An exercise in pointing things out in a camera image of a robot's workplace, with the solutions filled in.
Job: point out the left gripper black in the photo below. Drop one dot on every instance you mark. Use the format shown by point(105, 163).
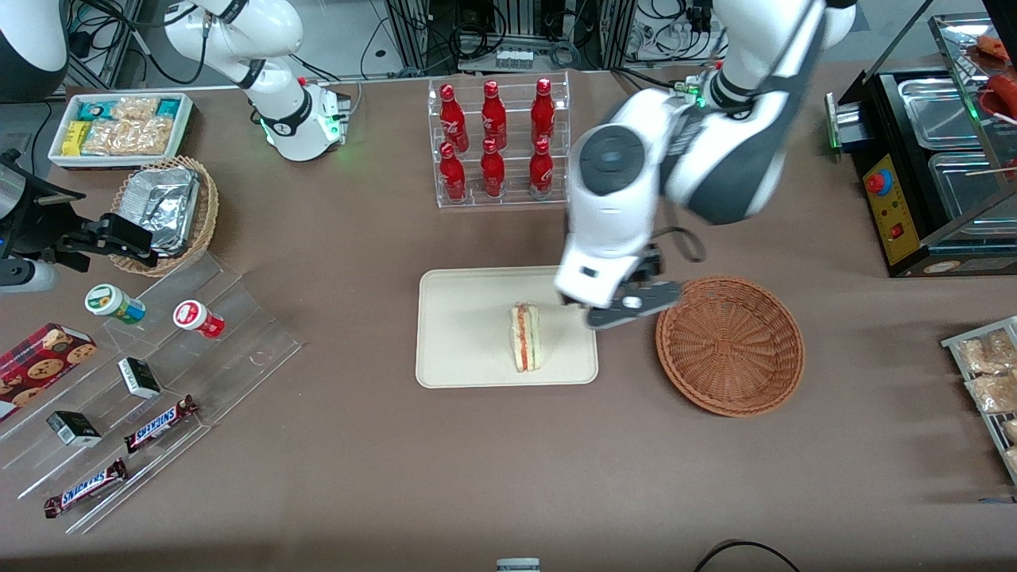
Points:
point(649, 267)

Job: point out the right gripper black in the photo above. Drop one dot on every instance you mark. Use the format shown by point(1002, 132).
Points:
point(49, 225)

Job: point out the triangle sandwich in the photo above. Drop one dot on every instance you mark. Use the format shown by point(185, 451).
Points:
point(525, 338)

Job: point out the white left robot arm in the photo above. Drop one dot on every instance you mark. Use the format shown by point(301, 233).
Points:
point(636, 183)

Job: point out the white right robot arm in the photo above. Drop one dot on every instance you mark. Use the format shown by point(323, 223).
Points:
point(290, 119)

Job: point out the tan wicker basket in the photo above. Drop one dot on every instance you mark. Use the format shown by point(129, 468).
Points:
point(208, 206)

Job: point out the round brown wicker basket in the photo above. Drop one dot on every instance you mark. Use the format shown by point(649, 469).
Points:
point(731, 349)

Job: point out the cream plastic tray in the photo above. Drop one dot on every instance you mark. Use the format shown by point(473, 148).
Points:
point(465, 334)

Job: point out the tray of packaged pastries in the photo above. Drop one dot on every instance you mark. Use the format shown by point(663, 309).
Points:
point(953, 342)

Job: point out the green lid snack cup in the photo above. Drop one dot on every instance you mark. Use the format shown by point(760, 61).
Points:
point(113, 303)

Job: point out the aluminium foil container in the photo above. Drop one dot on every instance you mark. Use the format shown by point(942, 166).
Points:
point(163, 206)

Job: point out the white snack bin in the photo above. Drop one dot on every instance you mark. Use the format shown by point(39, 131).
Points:
point(59, 155)

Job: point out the bag of puffed rice snacks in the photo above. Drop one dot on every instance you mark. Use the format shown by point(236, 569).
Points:
point(137, 108)
point(127, 137)

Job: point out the yellow snack pack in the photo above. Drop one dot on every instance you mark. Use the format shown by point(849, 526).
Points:
point(75, 137)

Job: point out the red lid snack cup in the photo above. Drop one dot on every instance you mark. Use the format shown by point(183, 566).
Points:
point(197, 318)

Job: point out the teal snack pack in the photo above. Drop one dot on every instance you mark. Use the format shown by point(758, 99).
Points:
point(95, 110)
point(168, 108)

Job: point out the small black box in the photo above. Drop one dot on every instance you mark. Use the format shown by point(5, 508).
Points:
point(73, 428)
point(139, 378)

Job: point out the red cola bottle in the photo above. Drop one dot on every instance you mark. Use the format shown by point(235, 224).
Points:
point(493, 169)
point(453, 173)
point(452, 113)
point(543, 111)
point(493, 111)
point(541, 168)

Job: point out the red cookie box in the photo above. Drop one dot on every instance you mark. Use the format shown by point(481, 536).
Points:
point(40, 369)

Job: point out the clear acrylic bottle rack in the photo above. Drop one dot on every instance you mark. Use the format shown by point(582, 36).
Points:
point(512, 195)

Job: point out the clear acrylic step display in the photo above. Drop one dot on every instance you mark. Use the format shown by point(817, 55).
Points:
point(238, 349)

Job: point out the Snickers chocolate bar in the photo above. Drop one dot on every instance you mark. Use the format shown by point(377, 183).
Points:
point(86, 487)
point(159, 425)

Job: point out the white power strip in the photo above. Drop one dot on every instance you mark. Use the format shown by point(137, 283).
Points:
point(515, 57)

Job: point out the black food warmer cabinet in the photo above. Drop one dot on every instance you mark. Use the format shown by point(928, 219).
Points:
point(894, 214)

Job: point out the small grey white device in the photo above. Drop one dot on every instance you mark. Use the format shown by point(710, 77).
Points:
point(518, 565)

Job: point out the steel warmer pan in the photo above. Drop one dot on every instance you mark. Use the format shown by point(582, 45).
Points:
point(973, 187)
point(941, 111)

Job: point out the clear bag of rice crackers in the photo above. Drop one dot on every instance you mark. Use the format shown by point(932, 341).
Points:
point(1012, 458)
point(981, 355)
point(993, 393)
point(1011, 430)

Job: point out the red sausage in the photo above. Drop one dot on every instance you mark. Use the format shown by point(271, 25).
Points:
point(1003, 87)

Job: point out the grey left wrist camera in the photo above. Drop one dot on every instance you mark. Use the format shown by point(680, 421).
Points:
point(632, 306)

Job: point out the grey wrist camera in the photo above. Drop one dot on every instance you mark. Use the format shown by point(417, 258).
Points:
point(24, 276)
point(632, 306)

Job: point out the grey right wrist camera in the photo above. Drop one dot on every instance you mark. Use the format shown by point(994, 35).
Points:
point(24, 276)

